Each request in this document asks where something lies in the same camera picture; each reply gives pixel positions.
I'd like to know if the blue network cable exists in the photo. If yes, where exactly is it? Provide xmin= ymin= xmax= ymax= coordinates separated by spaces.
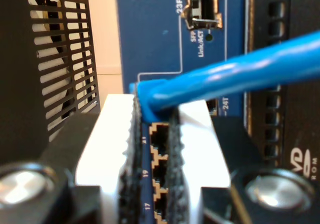
xmin=128 ymin=30 xmax=320 ymax=123

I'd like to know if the black perforated metal panel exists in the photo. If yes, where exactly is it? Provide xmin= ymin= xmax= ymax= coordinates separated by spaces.
xmin=0 ymin=0 xmax=101 ymax=164

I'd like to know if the black rack server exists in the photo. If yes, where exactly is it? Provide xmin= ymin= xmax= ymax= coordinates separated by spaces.
xmin=246 ymin=0 xmax=320 ymax=184

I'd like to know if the blue network switch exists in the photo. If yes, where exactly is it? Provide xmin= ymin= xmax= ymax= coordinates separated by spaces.
xmin=114 ymin=0 xmax=253 ymax=224

